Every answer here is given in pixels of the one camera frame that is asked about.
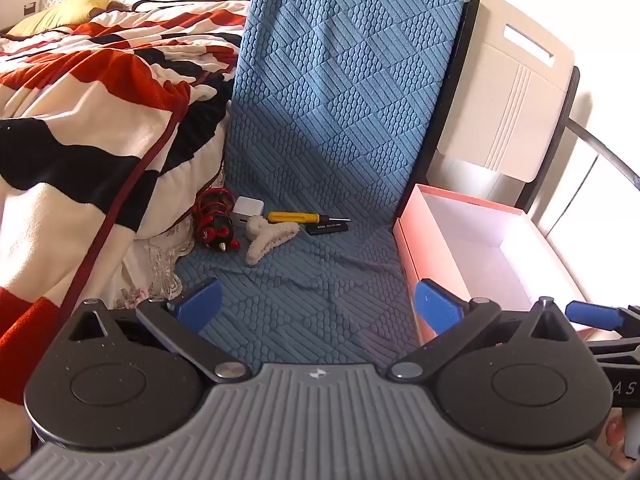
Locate red black white striped blanket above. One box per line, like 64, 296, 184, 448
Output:
0, 0, 251, 411

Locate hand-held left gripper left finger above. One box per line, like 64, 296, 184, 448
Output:
67, 277, 251, 383

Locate red earphones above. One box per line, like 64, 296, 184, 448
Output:
192, 187, 241, 253

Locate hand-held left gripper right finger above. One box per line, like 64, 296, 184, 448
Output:
387, 278, 576, 381

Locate dark curved rail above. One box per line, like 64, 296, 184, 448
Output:
565, 115, 640, 186

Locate person's right hand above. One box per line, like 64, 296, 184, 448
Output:
602, 407, 633, 461

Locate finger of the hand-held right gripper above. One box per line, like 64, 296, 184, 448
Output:
565, 300, 640, 346

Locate white fuzzy hair claw clip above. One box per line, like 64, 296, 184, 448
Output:
245, 214, 301, 265

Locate yellow screwdriver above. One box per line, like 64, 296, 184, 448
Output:
267, 211, 351, 224

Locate cream plastic chair panel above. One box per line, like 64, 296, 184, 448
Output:
435, 0, 576, 183

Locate pink cardboard box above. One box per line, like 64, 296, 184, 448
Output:
392, 183, 593, 346

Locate blue textured cover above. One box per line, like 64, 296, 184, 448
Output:
175, 0, 476, 366

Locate yellow pillow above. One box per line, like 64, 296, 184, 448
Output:
10, 0, 133, 36

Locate floral lace bed sheet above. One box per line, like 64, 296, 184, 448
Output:
112, 170, 231, 311

